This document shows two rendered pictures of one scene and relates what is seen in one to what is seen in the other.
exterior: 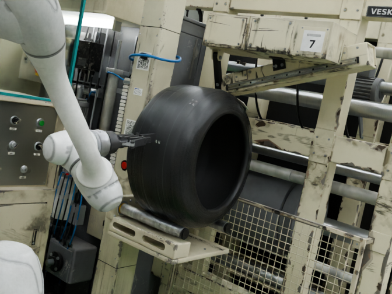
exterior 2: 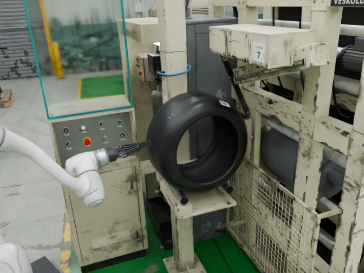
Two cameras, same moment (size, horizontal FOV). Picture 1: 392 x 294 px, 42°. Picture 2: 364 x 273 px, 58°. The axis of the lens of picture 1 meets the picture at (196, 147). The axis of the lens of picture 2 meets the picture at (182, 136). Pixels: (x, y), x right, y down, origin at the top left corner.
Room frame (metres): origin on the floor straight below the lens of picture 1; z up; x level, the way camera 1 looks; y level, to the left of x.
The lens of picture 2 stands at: (0.56, -0.88, 1.93)
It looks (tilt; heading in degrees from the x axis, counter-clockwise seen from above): 22 degrees down; 33
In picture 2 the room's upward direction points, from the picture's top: 3 degrees counter-clockwise
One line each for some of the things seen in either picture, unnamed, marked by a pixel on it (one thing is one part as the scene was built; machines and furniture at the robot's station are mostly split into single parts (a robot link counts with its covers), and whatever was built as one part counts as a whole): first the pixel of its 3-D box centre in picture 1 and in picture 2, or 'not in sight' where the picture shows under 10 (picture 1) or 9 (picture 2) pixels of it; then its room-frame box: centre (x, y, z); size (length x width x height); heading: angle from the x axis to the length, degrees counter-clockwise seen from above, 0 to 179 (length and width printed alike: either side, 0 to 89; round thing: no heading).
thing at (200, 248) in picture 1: (169, 241); (196, 195); (2.08, 0.03, 0.80); 0.37 x 0.36 x 0.02; 142
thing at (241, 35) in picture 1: (276, 40); (254, 43); (2.24, -0.25, 1.71); 0.61 x 0.25 x 0.15; 52
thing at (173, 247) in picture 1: (148, 235); (174, 195); (1.97, 0.12, 0.84); 0.36 x 0.09 x 0.06; 52
